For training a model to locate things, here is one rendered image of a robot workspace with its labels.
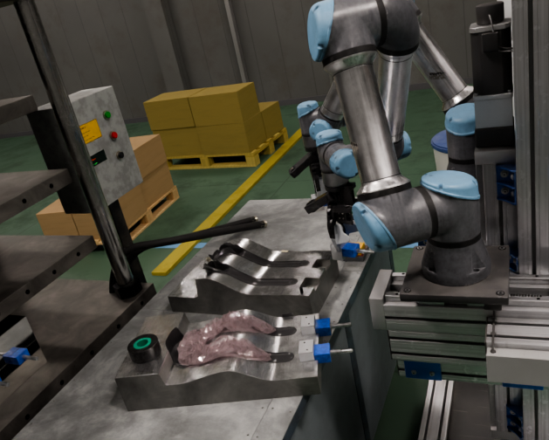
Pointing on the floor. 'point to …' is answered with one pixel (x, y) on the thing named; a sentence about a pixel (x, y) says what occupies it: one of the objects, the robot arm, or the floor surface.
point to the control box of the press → (103, 144)
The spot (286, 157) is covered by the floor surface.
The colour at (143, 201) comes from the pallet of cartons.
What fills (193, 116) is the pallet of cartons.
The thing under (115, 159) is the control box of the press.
